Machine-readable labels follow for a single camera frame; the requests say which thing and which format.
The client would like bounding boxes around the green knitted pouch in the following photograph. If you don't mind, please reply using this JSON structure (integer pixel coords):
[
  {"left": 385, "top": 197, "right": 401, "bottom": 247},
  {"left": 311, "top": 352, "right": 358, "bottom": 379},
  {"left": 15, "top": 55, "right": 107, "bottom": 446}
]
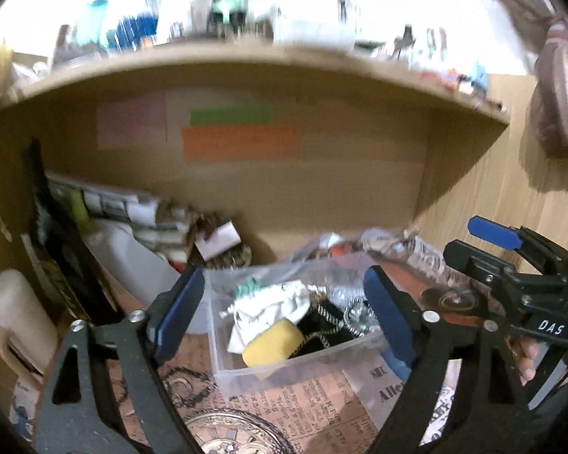
[{"left": 235, "top": 278, "right": 264, "bottom": 299}]

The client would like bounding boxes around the clear plastic storage box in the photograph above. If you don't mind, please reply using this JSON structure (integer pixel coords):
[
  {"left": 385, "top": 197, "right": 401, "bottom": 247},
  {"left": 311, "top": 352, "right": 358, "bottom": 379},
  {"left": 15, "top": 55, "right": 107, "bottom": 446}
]
[{"left": 204, "top": 253, "right": 388, "bottom": 398}]

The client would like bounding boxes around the grey glitter pouch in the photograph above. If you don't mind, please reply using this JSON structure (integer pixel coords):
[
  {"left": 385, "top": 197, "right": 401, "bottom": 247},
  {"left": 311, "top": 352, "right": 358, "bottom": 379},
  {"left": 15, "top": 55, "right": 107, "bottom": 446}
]
[{"left": 327, "top": 287, "right": 381, "bottom": 337}]

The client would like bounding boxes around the white black-trimmed fabric pouch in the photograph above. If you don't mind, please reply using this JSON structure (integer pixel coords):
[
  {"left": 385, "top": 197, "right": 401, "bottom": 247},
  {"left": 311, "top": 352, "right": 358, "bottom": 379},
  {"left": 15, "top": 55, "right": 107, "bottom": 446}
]
[{"left": 219, "top": 280, "right": 321, "bottom": 354}]

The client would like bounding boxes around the person's hand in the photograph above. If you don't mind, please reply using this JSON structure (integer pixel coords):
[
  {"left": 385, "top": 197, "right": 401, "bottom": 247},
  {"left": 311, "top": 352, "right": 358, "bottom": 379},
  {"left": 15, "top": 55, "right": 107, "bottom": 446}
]
[{"left": 508, "top": 334, "right": 568, "bottom": 389}]

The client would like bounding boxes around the dark wine bottle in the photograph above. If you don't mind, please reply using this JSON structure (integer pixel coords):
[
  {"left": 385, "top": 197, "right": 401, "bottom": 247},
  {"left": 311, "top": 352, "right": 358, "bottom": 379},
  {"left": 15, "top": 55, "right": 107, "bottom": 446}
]
[{"left": 22, "top": 138, "right": 123, "bottom": 326}]

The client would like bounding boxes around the rolled newspaper stack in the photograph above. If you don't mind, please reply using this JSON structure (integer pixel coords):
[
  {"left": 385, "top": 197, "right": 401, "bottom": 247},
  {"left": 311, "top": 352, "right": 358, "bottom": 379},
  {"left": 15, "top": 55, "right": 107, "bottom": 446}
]
[{"left": 48, "top": 172, "right": 200, "bottom": 264}]

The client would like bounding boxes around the beige mug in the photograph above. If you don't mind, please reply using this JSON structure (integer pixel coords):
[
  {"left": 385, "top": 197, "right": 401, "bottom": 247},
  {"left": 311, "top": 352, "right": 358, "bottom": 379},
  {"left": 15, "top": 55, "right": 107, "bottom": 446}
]
[{"left": 0, "top": 269, "right": 58, "bottom": 374}]

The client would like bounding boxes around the white paper card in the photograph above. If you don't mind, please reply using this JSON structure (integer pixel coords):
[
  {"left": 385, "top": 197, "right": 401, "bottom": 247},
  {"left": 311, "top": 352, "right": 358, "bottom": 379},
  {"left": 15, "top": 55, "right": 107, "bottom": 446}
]
[{"left": 195, "top": 221, "right": 242, "bottom": 261}]

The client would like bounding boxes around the wooden shelf board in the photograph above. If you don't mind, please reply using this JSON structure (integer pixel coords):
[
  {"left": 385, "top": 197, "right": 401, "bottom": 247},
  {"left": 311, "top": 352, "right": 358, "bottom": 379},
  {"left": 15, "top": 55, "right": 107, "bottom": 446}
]
[{"left": 0, "top": 42, "right": 510, "bottom": 126}]

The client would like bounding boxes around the orange sticky note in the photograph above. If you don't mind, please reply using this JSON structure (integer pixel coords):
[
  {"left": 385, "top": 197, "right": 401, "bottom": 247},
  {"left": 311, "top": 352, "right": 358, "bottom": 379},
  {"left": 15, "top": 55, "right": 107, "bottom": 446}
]
[{"left": 181, "top": 125, "right": 301, "bottom": 163}]

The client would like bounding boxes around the pink sticky note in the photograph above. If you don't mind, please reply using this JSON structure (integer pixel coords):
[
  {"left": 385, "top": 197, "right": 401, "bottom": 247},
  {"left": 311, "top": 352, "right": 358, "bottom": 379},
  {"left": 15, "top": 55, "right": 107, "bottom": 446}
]
[{"left": 96, "top": 92, "right": 168, "bottom": 150}]

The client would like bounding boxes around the pink striped curtain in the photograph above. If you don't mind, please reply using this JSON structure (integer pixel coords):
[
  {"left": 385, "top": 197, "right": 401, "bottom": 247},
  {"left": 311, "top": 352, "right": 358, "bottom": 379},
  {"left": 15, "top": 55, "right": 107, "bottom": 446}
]
[{"left": 496, "top": 0, "right": 568, "bottom": 158}]

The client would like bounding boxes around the green sticky note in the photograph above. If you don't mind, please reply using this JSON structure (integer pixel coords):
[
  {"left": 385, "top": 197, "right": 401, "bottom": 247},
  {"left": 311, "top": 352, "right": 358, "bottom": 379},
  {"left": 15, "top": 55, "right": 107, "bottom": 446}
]
[{"left": 190, "top": 106, "right": 278, "bottom": 127}]

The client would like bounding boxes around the blue liquid glass bottle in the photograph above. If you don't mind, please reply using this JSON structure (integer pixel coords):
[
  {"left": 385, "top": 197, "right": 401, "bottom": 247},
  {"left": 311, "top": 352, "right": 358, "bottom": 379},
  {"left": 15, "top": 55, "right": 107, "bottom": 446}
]
[{"left": 115, "top": 8, "right": 159, "bottom": 50}]

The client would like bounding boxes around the teal mouthwash bottle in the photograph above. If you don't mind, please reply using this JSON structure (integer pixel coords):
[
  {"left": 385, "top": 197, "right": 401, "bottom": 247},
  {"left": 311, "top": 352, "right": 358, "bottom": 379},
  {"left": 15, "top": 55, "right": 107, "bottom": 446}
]
[{"left": 88, "top": 0, "right": 108, "bottom": 43}]

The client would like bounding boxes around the mint green pump bottle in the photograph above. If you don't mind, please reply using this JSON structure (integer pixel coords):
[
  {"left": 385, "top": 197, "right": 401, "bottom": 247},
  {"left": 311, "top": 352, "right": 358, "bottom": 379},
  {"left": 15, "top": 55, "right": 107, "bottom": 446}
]
[{"left": 207, "top": 0, "right": 248, "bottom": 33}]

